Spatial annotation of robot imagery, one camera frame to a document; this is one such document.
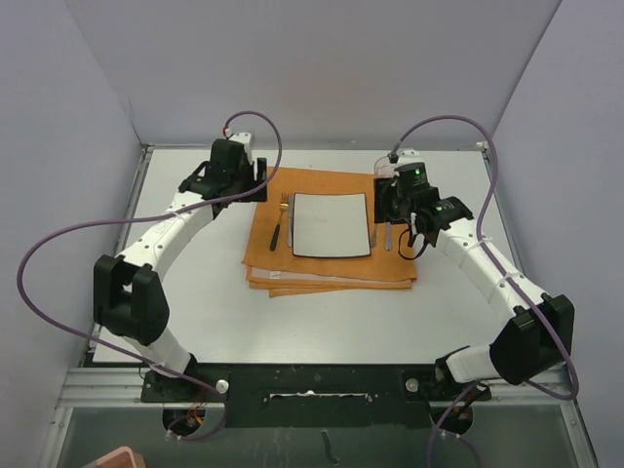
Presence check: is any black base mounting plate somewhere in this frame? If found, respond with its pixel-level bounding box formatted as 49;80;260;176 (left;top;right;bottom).
140;364;491;435

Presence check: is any gold spoon dark handle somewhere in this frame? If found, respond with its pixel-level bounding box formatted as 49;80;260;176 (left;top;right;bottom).
269;192;290;252

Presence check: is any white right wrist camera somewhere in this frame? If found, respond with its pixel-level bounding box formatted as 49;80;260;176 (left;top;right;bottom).
387;148;423;167

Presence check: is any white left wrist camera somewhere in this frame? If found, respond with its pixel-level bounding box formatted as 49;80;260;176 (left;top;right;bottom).
223;128;254;163

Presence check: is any silver table knife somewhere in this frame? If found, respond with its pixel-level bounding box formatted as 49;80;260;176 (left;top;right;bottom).
384;222;393;252
287;193;294;248

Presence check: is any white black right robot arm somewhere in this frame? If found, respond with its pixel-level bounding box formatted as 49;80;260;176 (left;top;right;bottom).
373;161;575;399

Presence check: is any iridescent ornate teaspoon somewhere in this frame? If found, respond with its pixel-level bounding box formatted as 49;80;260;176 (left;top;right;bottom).
370;224;379;249

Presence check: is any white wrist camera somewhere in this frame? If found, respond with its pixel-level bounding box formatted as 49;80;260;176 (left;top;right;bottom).
387;148;423;167
223;128;254;163

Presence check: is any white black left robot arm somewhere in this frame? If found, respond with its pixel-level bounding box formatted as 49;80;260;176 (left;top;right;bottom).
94;133;268;401

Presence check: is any pink plastic bin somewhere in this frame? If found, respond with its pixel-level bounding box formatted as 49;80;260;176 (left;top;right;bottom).
87;447;146;468

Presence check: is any white square plate black rim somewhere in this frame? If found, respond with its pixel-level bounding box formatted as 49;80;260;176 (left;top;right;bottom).
292;193;371;258

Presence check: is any clear drinking glass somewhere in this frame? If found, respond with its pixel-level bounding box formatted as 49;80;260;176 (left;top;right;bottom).
373;156;397;177

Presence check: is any orange cloth napkin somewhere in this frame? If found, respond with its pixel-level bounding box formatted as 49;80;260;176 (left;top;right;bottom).
242;168;417;298

